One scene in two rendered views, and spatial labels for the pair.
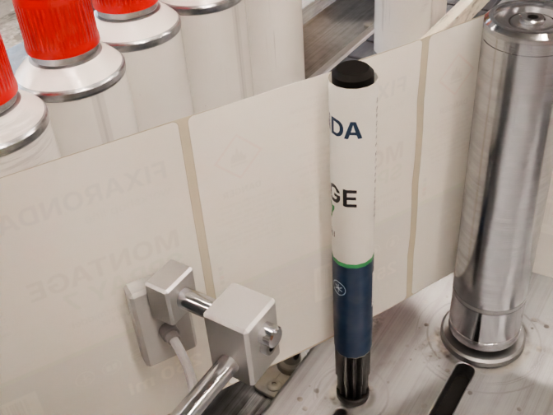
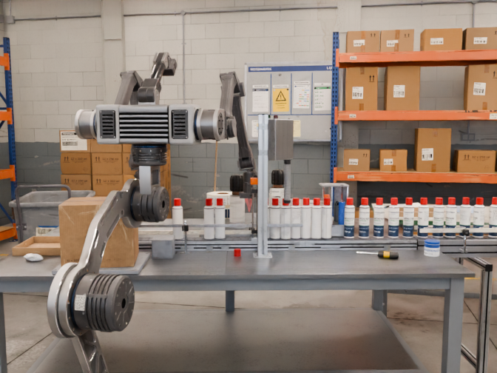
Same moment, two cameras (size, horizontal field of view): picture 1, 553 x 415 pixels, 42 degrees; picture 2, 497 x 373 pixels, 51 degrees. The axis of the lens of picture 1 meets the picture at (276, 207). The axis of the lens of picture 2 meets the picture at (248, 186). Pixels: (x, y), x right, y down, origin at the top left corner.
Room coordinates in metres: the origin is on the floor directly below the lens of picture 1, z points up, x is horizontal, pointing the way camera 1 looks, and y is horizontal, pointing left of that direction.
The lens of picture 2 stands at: (2.04, 2.02, 1.45)
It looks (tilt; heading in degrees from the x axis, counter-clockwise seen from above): 7 degrees down; 233
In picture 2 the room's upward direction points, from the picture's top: straight up
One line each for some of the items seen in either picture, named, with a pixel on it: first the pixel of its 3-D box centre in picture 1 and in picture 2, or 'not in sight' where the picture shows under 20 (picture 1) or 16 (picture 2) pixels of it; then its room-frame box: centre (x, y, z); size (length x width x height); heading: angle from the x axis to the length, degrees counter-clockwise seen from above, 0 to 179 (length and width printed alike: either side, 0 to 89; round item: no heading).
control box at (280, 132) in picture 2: not in sight; (275, 139); (0.46, 0.10, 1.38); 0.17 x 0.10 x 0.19; 20
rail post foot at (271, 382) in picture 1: (292, 361); not in sight; (0.30, 0.00, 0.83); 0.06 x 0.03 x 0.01; 143
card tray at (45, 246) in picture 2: not in sight; (53, 245); (1.31, -0.61, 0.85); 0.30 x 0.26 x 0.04; 145
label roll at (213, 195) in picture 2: not in sight; (222, 204); (0.26, -0.66, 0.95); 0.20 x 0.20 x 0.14
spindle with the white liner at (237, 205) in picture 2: not in sight; (237, 200); (0.40, -0.31, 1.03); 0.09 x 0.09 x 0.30
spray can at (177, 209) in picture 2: not in sight; (177, 218); (0.80, -0.25, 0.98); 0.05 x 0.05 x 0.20
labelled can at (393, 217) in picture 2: not in sight; (393, 217); (-0.09, 0.38, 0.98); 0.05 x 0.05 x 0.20
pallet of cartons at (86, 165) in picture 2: not in sight; (119, 187); (-0.42, -3.94, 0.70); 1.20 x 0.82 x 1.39; 139
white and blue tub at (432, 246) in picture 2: not in sight; (432, 248); (-0.11, 0.59, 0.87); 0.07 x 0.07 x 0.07
